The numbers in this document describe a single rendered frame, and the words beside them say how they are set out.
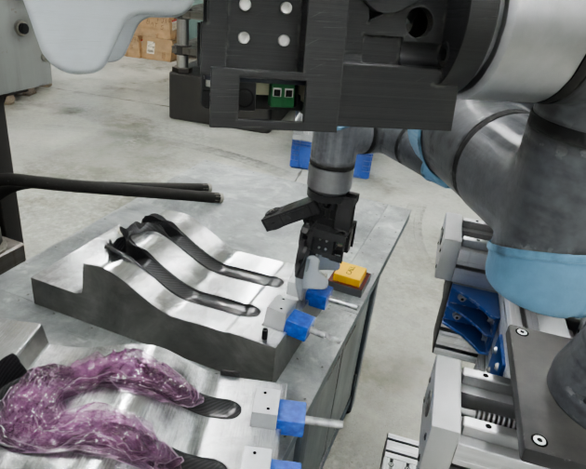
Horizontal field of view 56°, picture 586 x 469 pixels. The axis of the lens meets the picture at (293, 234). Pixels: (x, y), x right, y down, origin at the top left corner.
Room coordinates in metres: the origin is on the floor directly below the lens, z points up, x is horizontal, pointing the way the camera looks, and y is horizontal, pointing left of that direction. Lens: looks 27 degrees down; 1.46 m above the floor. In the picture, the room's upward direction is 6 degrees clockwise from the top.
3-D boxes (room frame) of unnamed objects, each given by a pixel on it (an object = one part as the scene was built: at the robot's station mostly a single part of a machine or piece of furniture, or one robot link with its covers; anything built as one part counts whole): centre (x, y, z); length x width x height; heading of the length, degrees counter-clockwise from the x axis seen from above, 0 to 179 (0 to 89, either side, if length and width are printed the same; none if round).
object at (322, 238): (0.86, -0.06, 1.04); 0.09 x 0.08 x 0.12; 71
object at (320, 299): (0.86, -0.07, 0.89); 0.13 x 0.05 x 0.05; 71
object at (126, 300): (0.90, 0.20, 0.87); 0.50 x 0.26 x 0.14; 71
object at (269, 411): (0.59, -0.04, 0.86); 0.13 x 0.05 x 0.05; 88
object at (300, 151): (4.04, -0.24, 0.11); 0.61 x 0.41 x 0.22; 81
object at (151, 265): (0.88, 0.19, 0.92); 0.35 x 0.16 x 0.09; 71
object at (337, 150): (0.86, -0.05, 1.20); 0.09 x 0.08 x 0.11; 121
